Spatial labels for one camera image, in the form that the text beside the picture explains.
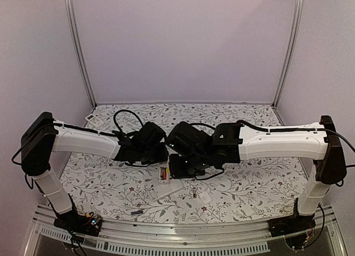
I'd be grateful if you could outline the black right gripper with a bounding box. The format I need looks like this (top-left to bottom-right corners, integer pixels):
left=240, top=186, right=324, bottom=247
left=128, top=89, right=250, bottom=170
left=168, top=152, right=210, bottom=179

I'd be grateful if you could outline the long white remote with buttons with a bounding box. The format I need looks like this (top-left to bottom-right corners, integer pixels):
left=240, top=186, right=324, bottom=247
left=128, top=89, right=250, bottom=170
left=159, top=167, right=170, bottom=184

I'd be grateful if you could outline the white remote control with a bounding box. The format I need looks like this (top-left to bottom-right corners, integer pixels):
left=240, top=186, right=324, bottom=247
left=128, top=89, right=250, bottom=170
left=148, top=180, right=183, bottom=201

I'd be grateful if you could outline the white battery cover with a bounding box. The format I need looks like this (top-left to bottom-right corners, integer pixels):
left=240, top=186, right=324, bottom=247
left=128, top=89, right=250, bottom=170
left=199, top=192, right=212, bottom=204

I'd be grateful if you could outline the small white remote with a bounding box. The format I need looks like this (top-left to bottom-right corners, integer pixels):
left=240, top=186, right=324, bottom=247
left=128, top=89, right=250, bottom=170
left=85, top=114, right=104, bottom=128

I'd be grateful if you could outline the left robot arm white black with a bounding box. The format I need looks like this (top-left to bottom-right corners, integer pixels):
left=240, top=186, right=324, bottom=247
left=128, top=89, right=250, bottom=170
left=12, top=112, right=168, bottom=230

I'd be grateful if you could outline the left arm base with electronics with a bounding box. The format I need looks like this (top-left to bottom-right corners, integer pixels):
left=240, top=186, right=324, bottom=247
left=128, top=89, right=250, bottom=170
left=54, top=208, right=102, bottom=237

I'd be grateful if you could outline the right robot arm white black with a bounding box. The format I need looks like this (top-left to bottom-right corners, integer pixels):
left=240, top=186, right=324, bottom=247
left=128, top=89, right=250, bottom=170
left=166, top=116, right=347, bottom=232

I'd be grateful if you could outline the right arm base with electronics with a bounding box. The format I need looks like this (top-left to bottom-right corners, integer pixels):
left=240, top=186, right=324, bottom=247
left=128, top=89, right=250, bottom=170
left=267, top=203, right=316, bottom=250

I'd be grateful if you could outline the floral patterned table mat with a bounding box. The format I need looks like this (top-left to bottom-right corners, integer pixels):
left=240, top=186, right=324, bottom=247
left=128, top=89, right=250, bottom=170
left=60, top=104, right=307, bottom=224

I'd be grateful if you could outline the left aluminium frame post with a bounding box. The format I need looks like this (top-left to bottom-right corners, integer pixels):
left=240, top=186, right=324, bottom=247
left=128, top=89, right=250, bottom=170
left=64, top=0, right=97, bottom=108

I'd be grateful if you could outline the aluminium frame post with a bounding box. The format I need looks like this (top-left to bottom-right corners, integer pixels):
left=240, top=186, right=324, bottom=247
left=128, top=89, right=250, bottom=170
left=272, top=0, right=304, bottom=109
left=64, top=0, right=97, bottom=108

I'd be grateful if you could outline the right aluminium frame post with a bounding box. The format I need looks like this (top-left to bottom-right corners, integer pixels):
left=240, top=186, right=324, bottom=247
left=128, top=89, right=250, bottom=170
left=272, top=0, right=304, bottom=109

